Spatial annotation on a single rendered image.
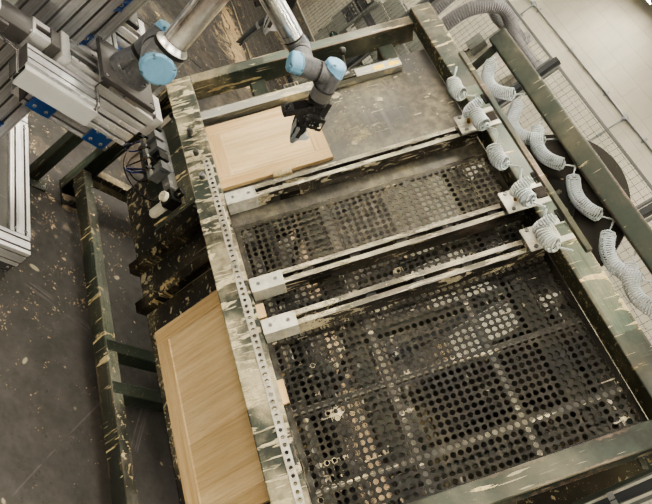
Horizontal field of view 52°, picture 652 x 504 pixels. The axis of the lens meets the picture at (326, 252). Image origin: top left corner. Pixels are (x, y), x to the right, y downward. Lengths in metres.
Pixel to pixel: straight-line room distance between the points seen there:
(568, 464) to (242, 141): 1.81
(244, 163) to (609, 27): 6.52
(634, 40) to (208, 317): 6.72
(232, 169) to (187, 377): 0.89
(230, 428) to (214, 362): 0.29
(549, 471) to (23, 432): 1.83
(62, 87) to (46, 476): 1.38
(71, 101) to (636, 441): 2.05
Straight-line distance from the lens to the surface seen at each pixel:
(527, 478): 2.20
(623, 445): 2.31
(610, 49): 8.62
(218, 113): 3.08
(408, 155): 2.79
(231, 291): 2.48
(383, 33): 3.37
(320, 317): 2.35
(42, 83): 2.26
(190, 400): 2.81
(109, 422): 2.80
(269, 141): 2.94
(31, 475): 2.69
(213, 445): 2.68
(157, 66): 2.22
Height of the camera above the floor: 2.02
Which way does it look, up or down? 20 degrees down
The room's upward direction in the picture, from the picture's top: 56 degrees clockwise
